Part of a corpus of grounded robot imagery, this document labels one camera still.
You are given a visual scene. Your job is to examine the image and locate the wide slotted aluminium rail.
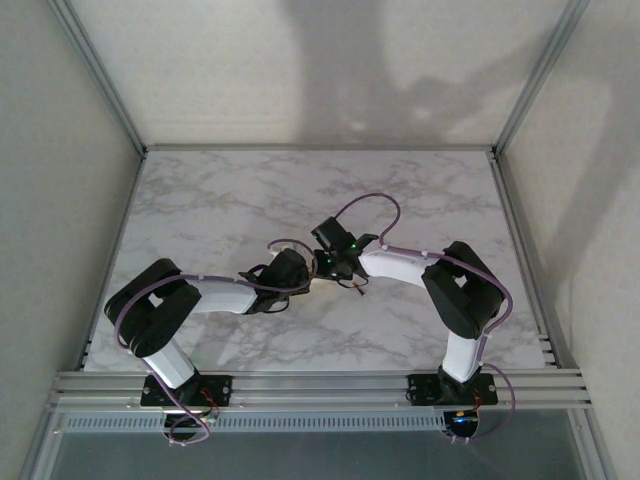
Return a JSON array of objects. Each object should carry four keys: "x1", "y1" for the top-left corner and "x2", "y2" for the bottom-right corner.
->
[{"x1": 47, "y1": 368, "x2": 594, "y2": 412}]

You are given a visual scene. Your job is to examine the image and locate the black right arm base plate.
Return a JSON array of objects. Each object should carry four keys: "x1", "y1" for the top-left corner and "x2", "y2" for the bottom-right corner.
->
[{"x1": 407, "y1": 372, "x2": 497, "y2": 405}]

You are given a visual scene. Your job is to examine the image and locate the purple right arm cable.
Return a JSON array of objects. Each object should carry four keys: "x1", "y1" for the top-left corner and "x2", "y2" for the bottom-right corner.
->
[{"x1": 332, "y1": 193, "x2": 519, "y2": 444}]

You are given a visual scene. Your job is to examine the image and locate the aluminium side rail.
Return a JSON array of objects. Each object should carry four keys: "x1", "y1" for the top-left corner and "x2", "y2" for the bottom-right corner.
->
[
  {"x1": 74, "y1": 149, "x2": 147, "y2": 371},
  {"x1": 488, "y1": 149, "x2": 559, "y2": 369}
]

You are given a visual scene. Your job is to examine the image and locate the aluminium frame post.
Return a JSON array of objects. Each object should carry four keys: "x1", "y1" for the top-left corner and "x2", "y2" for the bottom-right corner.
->
[
  {"x1": 492, "y1": 0, "x2": 591, "y2": 156},
  {"x1": 19, "y1": 407, "x2": 69, "y2": 480},
  {"x1": 569, "y1": 408, "x2": 619, "y2": 480},
  {"x1": 47, "y1": 0, "x2": 147, "y2": 156}
]

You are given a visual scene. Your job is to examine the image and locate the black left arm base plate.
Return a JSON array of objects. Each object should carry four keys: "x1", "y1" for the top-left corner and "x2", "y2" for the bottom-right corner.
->
[{"x1": 141, "y1": 374, "x2": 235, "y2": 407}]

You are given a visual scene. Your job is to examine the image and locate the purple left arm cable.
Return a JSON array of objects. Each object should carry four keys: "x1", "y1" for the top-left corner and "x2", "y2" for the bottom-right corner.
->
[{"x1": 113, "y1": 239, "x2": 321, "y2": 448}]

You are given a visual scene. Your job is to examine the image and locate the aluminium frame beam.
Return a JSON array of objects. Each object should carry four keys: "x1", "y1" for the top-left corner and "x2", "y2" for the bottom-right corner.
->
[{"x1": 142, "y1": 143, "x2": 499, "y2": 154}]

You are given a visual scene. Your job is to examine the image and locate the grey slotted cable duct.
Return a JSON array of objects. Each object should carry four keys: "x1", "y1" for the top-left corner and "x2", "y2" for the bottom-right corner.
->
[{"x1": 64, "y1": 412, "x2": 446, "y2": 434}]

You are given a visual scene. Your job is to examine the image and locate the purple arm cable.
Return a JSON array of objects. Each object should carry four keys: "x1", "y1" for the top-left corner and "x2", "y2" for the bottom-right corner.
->
[
  {"x1": 113, "y1": 239, "x2": 321, "y2": 448},
  {"x1": 332, "y1": 193, "x2": 519, "y2": 444}
]

